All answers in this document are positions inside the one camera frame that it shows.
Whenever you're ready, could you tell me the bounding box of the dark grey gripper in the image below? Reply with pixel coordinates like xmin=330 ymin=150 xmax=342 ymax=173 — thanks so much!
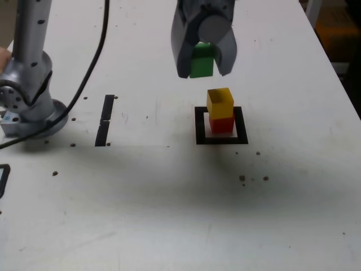
xmin=170 ymin=0 xmax=239 ymax=79

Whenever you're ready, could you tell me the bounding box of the green cube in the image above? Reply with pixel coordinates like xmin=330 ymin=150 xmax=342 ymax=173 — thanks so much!
xmin=190 ymin=41 xmax=217 ymax=78

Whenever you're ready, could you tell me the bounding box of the yellow cube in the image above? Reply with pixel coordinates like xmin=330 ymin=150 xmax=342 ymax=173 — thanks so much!
xmin=206 ymin=87 xmax=235 ymax=119

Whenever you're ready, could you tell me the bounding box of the red cube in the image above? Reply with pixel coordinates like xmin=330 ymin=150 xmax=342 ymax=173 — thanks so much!
xmin=208 ymin=114 xmax=236 ymax=134

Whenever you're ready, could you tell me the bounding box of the black tape square outline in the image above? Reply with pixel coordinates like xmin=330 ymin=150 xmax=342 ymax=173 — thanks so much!
xmin=194 ymin=106 xmax=249 ymax=145

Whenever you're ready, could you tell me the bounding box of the person's hand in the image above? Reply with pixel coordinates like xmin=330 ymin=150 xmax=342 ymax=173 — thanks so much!
xmin=0 ymin=47 xmax=14 ymax=75

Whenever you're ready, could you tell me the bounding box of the black tape strip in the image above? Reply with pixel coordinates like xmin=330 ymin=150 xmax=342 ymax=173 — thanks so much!
xmin=94 ymin=94 xmax=116 ymax=147

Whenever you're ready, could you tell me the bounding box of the black cable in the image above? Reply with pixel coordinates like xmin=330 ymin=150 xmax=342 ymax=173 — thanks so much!
xmin=0 ymin=0 xmax=111 ymax=150

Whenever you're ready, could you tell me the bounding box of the white frame post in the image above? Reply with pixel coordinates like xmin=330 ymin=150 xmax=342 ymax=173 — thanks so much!
xmin=306 ymin=0 xmax=324 ymax=29

